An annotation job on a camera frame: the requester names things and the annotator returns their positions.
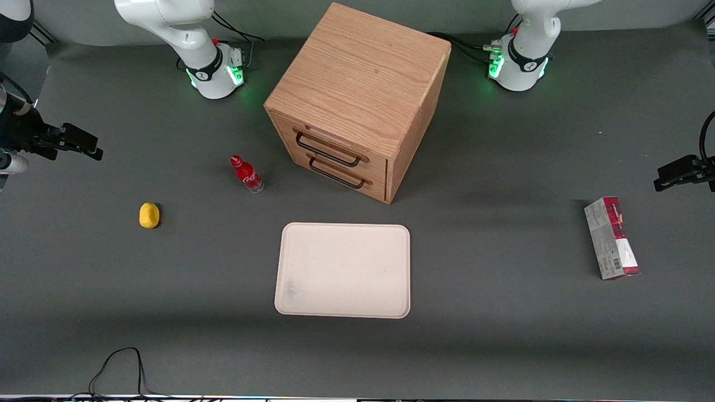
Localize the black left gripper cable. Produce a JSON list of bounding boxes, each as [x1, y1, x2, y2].
[[700, 111, 715, 168]]

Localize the black base cables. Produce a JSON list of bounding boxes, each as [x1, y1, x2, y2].
[[427, 14, 523, 63], [211, 10, 266, 70]]

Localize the yellow lemon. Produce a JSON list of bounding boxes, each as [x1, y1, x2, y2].
[[139, 202, 161, 229]]

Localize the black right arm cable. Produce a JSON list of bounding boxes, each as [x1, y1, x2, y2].
[[0, 73, 35, 112]]

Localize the dark grey table mat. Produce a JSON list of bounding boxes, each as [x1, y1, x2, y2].
[[0, 21, 715, 398]]

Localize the red coke bottle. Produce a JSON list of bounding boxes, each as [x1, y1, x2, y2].
[[230, 155, 265, 194]]

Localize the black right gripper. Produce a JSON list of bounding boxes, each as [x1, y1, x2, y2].
[[0, 105, 104, 162]]

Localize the black left base cables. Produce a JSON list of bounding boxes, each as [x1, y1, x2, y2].
[[427, 14, 523, 63]]

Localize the cream plastic tray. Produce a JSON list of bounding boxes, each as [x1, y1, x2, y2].
[[274, 222, 411, 319]]

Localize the grey and red carton box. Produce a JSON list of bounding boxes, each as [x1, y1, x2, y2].
[[584, 196, 641, 281]]

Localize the wooden two-drawer cabinet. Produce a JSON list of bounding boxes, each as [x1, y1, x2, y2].
[[264, 2, 452, 205]]

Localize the black metal drawer handle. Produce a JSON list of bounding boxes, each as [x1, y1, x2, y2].
[[308, 156, 366, 189], [295, 132, 362, 168]]

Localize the black right base cables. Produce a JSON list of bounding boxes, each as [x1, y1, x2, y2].
[[211, 10, 266, 70]]

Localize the thin black looped cable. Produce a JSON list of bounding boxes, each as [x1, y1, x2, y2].
[[70, 347, 168, 400]]

